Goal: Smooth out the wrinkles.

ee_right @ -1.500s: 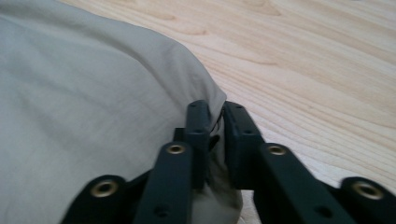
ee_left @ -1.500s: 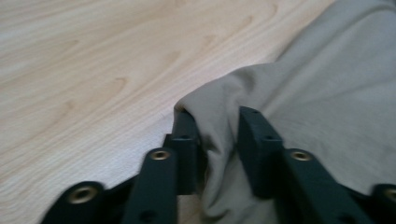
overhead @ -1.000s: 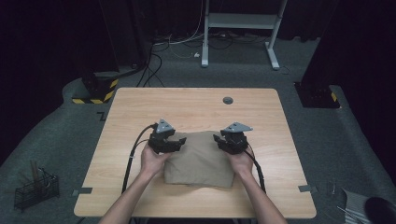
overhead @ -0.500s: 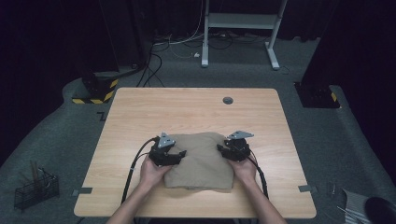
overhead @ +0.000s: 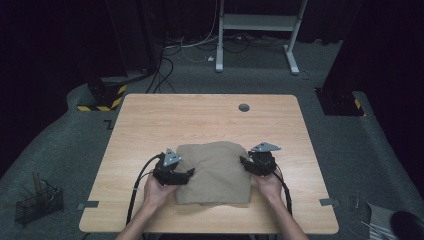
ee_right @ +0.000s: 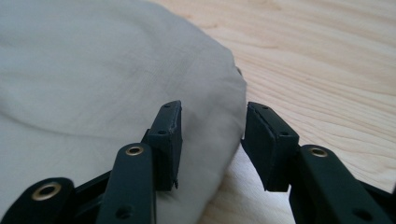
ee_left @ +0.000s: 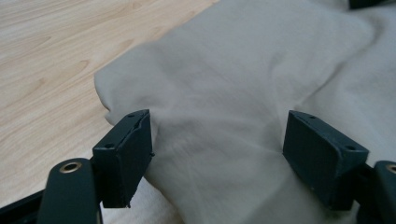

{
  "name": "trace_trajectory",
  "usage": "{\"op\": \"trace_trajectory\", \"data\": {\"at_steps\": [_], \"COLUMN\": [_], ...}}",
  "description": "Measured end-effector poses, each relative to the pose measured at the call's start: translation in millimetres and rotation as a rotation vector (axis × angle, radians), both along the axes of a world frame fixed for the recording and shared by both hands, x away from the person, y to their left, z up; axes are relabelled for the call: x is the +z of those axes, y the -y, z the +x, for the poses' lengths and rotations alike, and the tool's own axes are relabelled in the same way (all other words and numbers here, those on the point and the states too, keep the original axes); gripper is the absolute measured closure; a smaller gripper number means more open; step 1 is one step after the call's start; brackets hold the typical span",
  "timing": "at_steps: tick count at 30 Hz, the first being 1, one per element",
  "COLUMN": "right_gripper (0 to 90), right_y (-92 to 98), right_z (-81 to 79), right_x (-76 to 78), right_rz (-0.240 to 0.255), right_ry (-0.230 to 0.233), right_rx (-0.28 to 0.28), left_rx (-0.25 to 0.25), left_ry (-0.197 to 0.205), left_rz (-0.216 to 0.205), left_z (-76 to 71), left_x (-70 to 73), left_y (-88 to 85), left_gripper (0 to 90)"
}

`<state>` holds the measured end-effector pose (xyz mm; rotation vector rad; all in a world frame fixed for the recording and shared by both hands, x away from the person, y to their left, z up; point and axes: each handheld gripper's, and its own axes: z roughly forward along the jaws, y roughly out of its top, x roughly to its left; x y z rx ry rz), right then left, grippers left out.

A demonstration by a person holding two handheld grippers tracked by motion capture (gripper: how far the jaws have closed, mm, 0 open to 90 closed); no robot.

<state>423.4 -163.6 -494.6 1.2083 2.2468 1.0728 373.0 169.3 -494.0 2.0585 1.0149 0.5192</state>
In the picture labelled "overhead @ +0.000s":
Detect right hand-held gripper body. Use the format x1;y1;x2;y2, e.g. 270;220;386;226
249;142;282;177

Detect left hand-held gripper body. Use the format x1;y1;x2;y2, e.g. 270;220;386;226
153;148;183;186

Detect beige pants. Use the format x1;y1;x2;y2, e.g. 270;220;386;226
174;140;253;206

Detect person's right hand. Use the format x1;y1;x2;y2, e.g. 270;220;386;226
253;169;284;201

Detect person's left hand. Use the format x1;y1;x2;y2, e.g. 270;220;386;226
143;173;178;209

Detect grey tape piece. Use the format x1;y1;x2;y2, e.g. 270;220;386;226
77;200;100;211
319;197;341;207

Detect black base with yellow stripes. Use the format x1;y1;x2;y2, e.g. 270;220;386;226
77;78;128;113

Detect black base with yellow mark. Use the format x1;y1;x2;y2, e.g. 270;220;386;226
314;87;365;117

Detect grey striped sheet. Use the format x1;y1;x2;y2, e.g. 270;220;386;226
366;201;401;240

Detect white metal stand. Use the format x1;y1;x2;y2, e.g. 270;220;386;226
214;0;309;76

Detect black round object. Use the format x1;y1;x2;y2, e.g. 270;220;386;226
389;210;424;240

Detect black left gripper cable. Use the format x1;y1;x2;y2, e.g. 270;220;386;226
125;153;166;226

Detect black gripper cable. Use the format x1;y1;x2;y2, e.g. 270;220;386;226
125;153;166;226
274;166;294;216

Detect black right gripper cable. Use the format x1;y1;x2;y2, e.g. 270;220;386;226
274;166;294;216

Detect black floor cables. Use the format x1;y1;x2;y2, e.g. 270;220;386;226
145;46;178;94

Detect white floor cable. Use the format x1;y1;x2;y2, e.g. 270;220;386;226
164;0;221;64

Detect black wire basket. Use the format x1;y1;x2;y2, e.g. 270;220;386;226
14;179;64;228

